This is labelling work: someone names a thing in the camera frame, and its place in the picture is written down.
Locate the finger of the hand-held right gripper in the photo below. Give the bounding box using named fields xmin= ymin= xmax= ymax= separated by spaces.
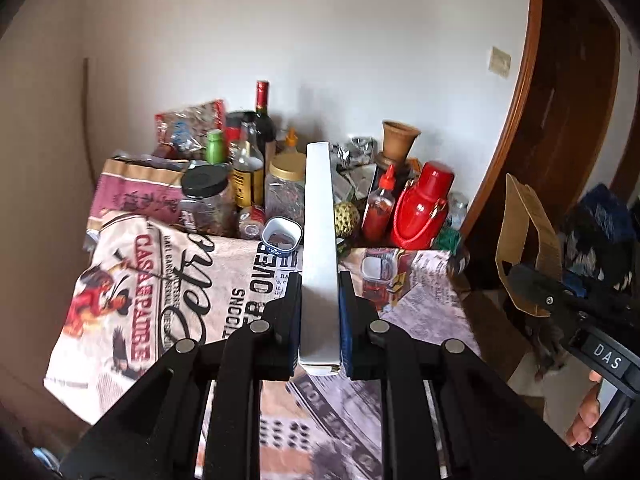
xmin=502 ymin=263 xmax=581 ymax=318
xmin=562 ymin=274 xmax=596 ymax=301

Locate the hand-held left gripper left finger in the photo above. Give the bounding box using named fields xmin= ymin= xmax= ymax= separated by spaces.
xmin=60 ymin=272 xmax=303 ymax=480

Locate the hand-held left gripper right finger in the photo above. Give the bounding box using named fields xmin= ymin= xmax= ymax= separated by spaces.
xmin=338 ymin=271 xmax=586 ymax=480

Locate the brown cardboard piece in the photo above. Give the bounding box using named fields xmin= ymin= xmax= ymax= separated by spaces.
xmin=495 ymin=172 xmax=563 ymax=318

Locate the white box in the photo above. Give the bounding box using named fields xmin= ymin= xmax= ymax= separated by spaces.
xmin=298 ymin=142 xmax=343 ymax=376

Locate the small blue rim tin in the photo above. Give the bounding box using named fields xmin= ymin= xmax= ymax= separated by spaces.
xmin=261 ymin=216 xmax=304 ymax=258

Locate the person's right hand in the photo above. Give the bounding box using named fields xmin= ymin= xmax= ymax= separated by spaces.
xmin=565 ymin=370 xmax=603 ymax=448

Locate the blue knitted cloth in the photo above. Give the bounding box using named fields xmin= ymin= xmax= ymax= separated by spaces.
xmin=565 ymin=182 xmax=632 ymax=293

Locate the dark glass jar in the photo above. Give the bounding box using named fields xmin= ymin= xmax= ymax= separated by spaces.
xmin=447 ymin=250 xmax=471 ymax=277

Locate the yellow-green bumpy ball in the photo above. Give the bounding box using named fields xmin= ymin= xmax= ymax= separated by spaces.
xmin=334 ymin=201 xmax=361 ymax=237

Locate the clear glass jar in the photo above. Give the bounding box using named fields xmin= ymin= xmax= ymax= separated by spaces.
xmin=447 ymin=192 xmax=470 ymax=228

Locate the small red can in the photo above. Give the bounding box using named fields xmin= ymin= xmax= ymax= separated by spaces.
xmin=239 ymin=206 xmax=266 ymax=240

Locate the red sauce squeeze bottle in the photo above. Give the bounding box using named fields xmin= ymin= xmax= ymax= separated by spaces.
xmin=361 ymin=164 xmax=398 ymax=241

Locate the red thermos jug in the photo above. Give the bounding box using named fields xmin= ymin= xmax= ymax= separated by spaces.
xmin=391 ymin=161 xmax=455 ymax=251

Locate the gold lid jar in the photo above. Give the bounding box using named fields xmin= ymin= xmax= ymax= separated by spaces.
xmin=264 ymin=152 xmax=307 ymax=226

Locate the black lid jar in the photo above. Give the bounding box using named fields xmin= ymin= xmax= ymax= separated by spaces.
xmin=179 ymin=165 xmax=238 ymax=236

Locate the clear bottle yellow label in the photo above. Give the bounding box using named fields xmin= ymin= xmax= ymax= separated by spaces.
xmin=231 ymin=120 xmax=266 ymax=208

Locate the dark wooden door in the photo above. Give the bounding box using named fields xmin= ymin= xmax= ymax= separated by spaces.
xmin=460 ymin=0 xmax=640 ymax=291

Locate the silver foil packet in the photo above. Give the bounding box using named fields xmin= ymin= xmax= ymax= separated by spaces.
xmin=335 ymin=136 xmax=376 ymax=166

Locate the brown clay vase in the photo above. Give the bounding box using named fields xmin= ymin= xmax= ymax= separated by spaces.
xmin=382 ymin=120 xmax=421 ymax=171

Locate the green cap bottle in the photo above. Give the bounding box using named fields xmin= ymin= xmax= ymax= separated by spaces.
xmin=206 ymin=129 xmax=226 ymax=163

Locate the pink and brown paper bag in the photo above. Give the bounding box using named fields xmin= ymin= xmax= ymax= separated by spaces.
xmin=87 ymin=155 xmax=188 ymax=233

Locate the red canister dark lid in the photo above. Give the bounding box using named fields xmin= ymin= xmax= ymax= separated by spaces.
xmin=225 ymin=112 xmax=247 ymax=144

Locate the dark wine bottle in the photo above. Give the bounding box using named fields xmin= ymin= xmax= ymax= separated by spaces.
xmin=254 ymin=80 xmax=277 ymax=161

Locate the red clear snack bag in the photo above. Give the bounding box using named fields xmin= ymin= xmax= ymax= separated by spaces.
xmin=155 ymin=100 xmax=226 ymax=158

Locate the beige light switch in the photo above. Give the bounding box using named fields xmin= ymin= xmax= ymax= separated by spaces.
xmin=487 ymin=46 xmax=512 ymax=78

